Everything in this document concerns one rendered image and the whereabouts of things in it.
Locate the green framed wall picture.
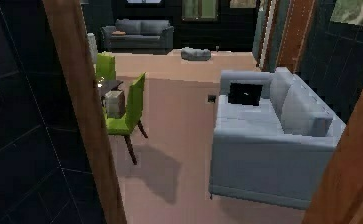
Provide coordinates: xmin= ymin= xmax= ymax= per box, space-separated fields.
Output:
xmin=329 ymin=0 xmax=363 ymax=28

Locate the dark grey sofa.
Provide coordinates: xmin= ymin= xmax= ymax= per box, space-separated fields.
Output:
xmin=100 ymin=18 xmax=175 ymax=53

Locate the tan framed wall picture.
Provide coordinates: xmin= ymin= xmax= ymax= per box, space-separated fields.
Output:
xmin=229 ymin=0 xmax=258 ymax=9

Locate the white framed wall picture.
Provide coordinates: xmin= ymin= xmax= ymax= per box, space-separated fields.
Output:
xmin=125 ymin=0 xmax=164 ymax=6

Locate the brown room door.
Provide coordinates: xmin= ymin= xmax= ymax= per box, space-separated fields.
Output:
xmin=276 ymin=0 xmax=320 ymax=73

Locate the grey floor cushion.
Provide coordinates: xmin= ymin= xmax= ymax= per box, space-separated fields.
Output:
xmin=180 ymin=46 xmax=212 ymax=62

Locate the green framed window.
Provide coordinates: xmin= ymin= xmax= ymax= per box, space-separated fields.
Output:
xmin=181 ymin=0 xmax=220 ymax=22

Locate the green chair with brown legs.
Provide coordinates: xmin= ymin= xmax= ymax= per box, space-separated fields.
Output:
xmin=95 ymin=52 xmax=117 ymax=81
xmin=104 ymin=72 xmax=149 ymax=166

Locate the black laptop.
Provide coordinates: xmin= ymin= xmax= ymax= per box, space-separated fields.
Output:
xmin=227 ymin=82 xmax=264 ymax=107

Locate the light blue-grey sofa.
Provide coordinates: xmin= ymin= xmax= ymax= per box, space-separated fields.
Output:
xmin=208 ymin=66 xmax=347 ymax=211

